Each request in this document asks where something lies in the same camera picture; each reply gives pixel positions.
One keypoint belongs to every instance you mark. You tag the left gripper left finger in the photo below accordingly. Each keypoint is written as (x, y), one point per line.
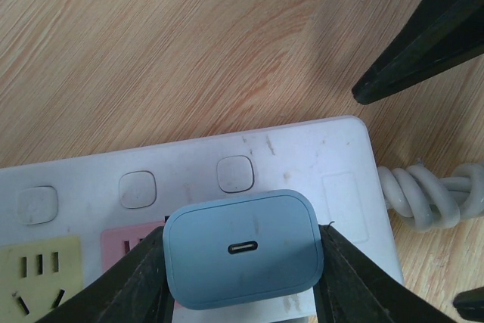
(135, 289)

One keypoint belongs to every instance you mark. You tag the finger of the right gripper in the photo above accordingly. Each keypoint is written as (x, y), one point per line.
(470, 304)
(439, 35)

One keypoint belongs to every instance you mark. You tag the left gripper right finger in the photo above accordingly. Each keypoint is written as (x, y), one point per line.
(353, 288)

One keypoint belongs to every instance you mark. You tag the light blue small plug adapter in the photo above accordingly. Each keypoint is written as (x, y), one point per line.
(242, 249)

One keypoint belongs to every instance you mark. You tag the white power strip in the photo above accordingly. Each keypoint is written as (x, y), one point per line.
(65, 222)

